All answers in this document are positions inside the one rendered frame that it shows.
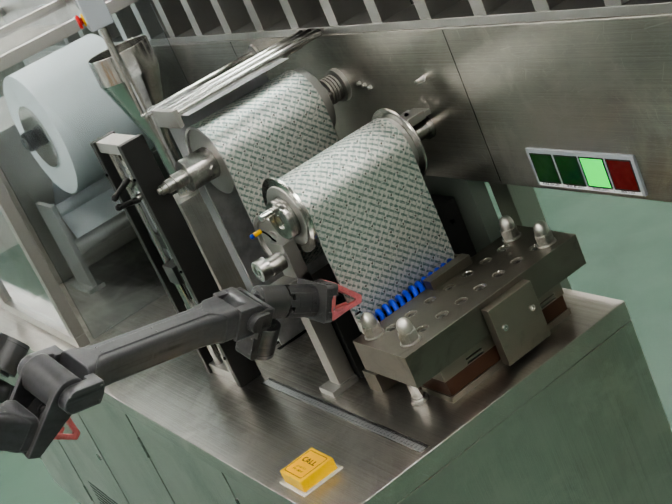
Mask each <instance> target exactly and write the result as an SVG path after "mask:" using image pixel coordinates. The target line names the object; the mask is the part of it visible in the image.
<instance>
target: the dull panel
mask: <svg viewBox="0 0 672 504"><path fill-rule="evenodd" d="M423 179H424V181H425V184H426V186H427V189H428V191H429V193H430V196H431V195H432V194H436V195H443V196H451V197H454V198H455V201H456V203H457V206H458V208H459V211H460V213H461V216H462V218H463V221H464V223H465V226H466V228H467V231H468V233H469V236H470V238H471V240H472V243H473V245H474V248H475V250H476V253H478V252H479V251H481V250H482V249H484V248H485V247H487V246H488V245H489V244H491V243H492V242H494V241H495V240H497V239H498V238H499V237H501V236H502V234H501V232H500V226H499V219H498V216H497V214H496V211H495V209H494V206H493V203H492V201H491V198H490V196H489V193H488V191H487V188H486V186H485V183H484V182H483V181H474V180H465V179H456V178H447V177H438V176H428V175H425V176H424V177H423Z"/></svg>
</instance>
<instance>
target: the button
mask: <svg viewBox="0 0 672 504"><path fill-rule="evenodd" d="M336 469H337V466H336V464H335V462H334V460H333V458H332V457H330V456H328V455H326V454H324V453H322V452H320V451H317V450H315V449H313V448H310V449H309V450H308V451H306V452H305V453H304V454H302V455H301V456H300V457H298V458H297V459H296V460H294V461H293V462H291V463H290V464H289V465H287V466H286V467H285V468H283V469H282V470H281V471H280V472H281V474H282V476H283V478H284V480H285V482H287V483H289V484H290V485H292V486H294V487H296V488H297V489H299V490H301V491H303V492H307V491H308V490H309V489H310V488H312V487H313V486H314V485H316V484H317V483H318V482H320V481H321V480H322V479H324V478H325V477H326V476H328V475H329V474H330V473H332V472H333V471H334V470H336Z"/></svg>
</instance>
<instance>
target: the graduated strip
mask: <svg viewBox="0 0 672 504"><path fill-rule="evenodd" d="M261 384H263V385H265V386H268V387H270V388H272V389H274V390H277V391H279V392H281V393H284V394H286V395H288V396H290V397H293V398H295V399H297V400H299V401H302V402H304V403H306V404H309V405H311V406H313V407H315V408H318V409H320V410H322V411H325V412H327V413H329V414H331V415H334V416H336V417H338V418H340V419H343V420H345V421H347V422H350V423H352V424H354V425H356V426H359V427H361V428H363V429H366V430H368V431H370V432H372V433H375V434H377V435H379V436H381V437H384V438H386V439H388V440H391V441H393V442H395V443H397V444H400V445H402V446H404V447H406V448H409V449H411V450H413V451H416V452H418V453H422V452H423V451H424V450H425V449H427V448H428V447H429V446H430V445H428V444H426V443H423V442H421V441H418V440H416V439H414V438H411V437H409V436H407V435H404V434H402V433H400V432H397V431H395V430H393V429H390V428H388V427H385V426H383V425H381V424H378V423H376V422H374V421H371V420H369V419H367V418H364V417H362V416H360V415H357V414H355V413H353V412H350V411H348V410H345V409H343V408H341V407H338V406H336V405H334V404H331V403H329V402H327V401H324V400H322V399H320V398H317V397H315V396H313V395H310V394H308V393H305V392H303V391H301V390H298V389H296V388H294V387H291V386H289V385H287V384H284V383H282V382H280V381H277V380H275V379H273V378H268V379H267V380H265V381H264V382H262V383H261Z"/></svg>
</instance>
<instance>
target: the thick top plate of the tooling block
mask: <svg viewBox="0 0 672 504"><path fill-rule="evenodd" d="M516 226H517V228H518V231H519V232H521V237H520V238H518V239H517V240H515V241H512V242H508V243H504V242H503V241H502V238H503V237H502V236H501V237H499V238H498V239H497V240H495V241H494V242H492V243H491V244H489V245H488V246H487V247H485V248H484V249H482V250H481V251H479V252H478V253H477V254H475V255H474V256H472V257H471V260H472V264H471V265H469V266H468V267H466V268H465V269H464V270H462V271H461V272H459V273H458V274H457V275H455V276H454V277H452V278H451V279H449V280H448V281H447V282H445V283H444V284H442V285H441V286H440V287H438V288H437V289H435V290H430V289H426V290H424V291H423V292H421V293H420V294H418V295H417V296H416V297H414V298H413V299H411V300H410V301H409V302H407V303H406V304H404V305H403V306H401V307H400V308H399V309H397V310H396V311H394V312H393V313H392V314H390V315H389V316H387V317H386V318H384V319H383V320H382V321H380V322H379V323H380V325H381V327H382V328H384V330H385V332H384V334H383V335H382V336H381V337H379V338H377V339H375V340H371V341H367V340H365V338H364V336H365V334H362V335H360V336H359V337H357V338H356V339H355V340H353V343H354V345H355V348H356V350H357V352H358V354H359V356H360V358H361V361H362V363H363V365H364V367H365V369H366V370H369V371H371V372H374V373H377V374H380V375H382V376H385V377H388V378H391V379H393V380H396V381H399V382H402V383H404V384H407V385H410V386H413V387H415V388H419V387H421V386H422V385H423V384H425V383H426V382H427V381H429V380H430V379H431V378H433V377H434V376H435V375H437V374H438V373H439V372H441V371H442V370H443V369H445V368H446V367H447V366H449V365H450V364H451V363H453V362H454V361H456V360H457V359H458V358H460V357H461V356H462V355H464V354H465V353H466V352H468V351H469V350H470V349H472V348H473V347H474V346H476V345H477V344H478V343H480V342H481V341H482V340H484V339H485V338H486V337H488V336H489V335H490V331H489V329H488V326H487V324H486V321H485V319H484V316H483V314H482V312H481V309H483V308H484V307H485V306H487V305H488V304H489V303H491V302H492V301H494V300H495V299H496V298H498V297H499V296H500V295H502V294H503V293H504V292H506V291H507V290H509V289H510V288H511V287H513V286H514V285H515V284H517V283H518V282H520V281H521V280H522V279H525V280H530V281H531V284H532V286H533V289H534V292H535V294H536V297H537V299H539V298H540V297H541V296H543V295H544V294H545V293H547V292H548V291H549V290H551V289H552V288H554V287H555V286H556V285H558V284H559V283H560V282H562V281H563V280H564V279H566V278H567V277H568V276H570V275H571V274H572V273H574V272H575V271H576V270H578V269H579V268H580V267H582V266H583V265H584V264H586V261H585V258H584V256H583V253H582V250H581V247H580V245H579V242H578V239H577V237H576V234H572V233H565V232H559V231H552V230H551V231H552V234H553V236H554V237H555V238H556V242H555V243H554V244H553V245H552V246H550V247H547V248H543V249H539V248H537V247H536V243H537V242H536V240H535V237H534V231H533V227H526V226H519V225H516ZM402 317H405V318H407V319H409V320H410V321H411V323H412V325H413V326H414V327H415V329H416V331H417V334H419V335H420V336H421V340H420V341H419V342H418V343H417V344H415V345H413V346H411V347H406V348H404V347H401V346H400V339H399V337H398V331H397V329H396V322H397V320H398V319H399V318H402Z"/></svg>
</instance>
